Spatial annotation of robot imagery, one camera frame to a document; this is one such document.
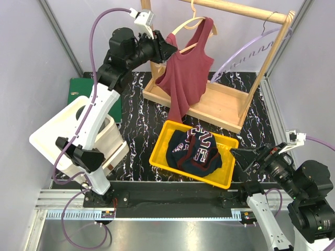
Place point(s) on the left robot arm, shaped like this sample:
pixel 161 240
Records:
pixel 126 52

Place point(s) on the navy tank top maroon trim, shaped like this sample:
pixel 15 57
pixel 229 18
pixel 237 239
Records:
pixel 194 152

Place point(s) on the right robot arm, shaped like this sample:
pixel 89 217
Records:
pixel 310 213

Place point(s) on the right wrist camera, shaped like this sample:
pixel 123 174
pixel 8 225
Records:
pixel 294 139

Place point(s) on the lilac plastic hanger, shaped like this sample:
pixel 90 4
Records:
pixel 244 53

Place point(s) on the white wooden storage box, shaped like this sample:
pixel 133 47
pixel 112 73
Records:
pixel 108 141

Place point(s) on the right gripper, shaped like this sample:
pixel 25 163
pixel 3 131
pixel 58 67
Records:
pixel 264 156

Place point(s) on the dark grey cup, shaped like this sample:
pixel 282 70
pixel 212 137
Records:
pixel 80 112

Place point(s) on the yellow plastic tray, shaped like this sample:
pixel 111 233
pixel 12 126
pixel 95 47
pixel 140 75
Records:
pixel 221 178

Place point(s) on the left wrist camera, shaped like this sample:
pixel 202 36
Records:
pixel 143 20

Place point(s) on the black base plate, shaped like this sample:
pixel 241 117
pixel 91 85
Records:
pixel 164 201

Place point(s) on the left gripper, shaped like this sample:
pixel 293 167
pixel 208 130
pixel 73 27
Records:
pixel 163 49

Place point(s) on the green folder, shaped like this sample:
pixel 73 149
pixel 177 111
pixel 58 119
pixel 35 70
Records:
pixel 83 87

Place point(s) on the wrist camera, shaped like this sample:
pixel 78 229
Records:
pixel 143 20
pixel 294 139

